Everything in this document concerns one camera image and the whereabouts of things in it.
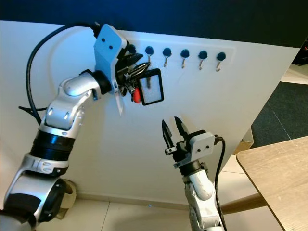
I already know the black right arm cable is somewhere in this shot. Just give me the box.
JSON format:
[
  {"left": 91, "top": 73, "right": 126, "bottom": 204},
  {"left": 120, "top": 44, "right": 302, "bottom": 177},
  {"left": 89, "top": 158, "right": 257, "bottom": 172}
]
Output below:
[{"left": 214, "top": 136, "right": 228, "bottom": 227}]

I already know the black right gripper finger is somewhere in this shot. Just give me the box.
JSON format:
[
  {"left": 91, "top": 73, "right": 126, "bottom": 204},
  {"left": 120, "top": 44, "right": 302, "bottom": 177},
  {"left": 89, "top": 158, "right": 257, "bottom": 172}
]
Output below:
[
  {"left": 162, "top": 120, "right": 176, "bottom": 150},
  {"left": 174, "top": 116, "right": 191, "bottom": 143}
]

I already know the beige round object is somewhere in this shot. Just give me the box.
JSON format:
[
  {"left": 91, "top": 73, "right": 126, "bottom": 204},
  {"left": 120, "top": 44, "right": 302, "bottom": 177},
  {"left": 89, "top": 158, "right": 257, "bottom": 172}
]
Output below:
[{"left": 59, "top": 179, "right": 79, "bottom": 209}]

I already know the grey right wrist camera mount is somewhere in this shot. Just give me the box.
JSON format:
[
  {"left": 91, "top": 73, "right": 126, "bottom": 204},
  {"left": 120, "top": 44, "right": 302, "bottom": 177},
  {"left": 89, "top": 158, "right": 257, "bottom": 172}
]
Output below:
[{"left": 190, "top": 130, "right": 218, "bottom": 166}]

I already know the black floor rug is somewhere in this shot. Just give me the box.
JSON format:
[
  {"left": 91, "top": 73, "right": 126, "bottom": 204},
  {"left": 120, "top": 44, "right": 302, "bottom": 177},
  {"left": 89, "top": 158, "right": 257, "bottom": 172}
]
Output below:
[{"left": 252, "top": 81, "right": 308, "bottom": 148}]

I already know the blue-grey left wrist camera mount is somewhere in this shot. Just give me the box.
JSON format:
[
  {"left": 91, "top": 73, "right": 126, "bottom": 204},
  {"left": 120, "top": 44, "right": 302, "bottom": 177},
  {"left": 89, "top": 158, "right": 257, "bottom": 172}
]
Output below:
[{"left": 92, "top": 24, "right": 128, "bottom": 116}]

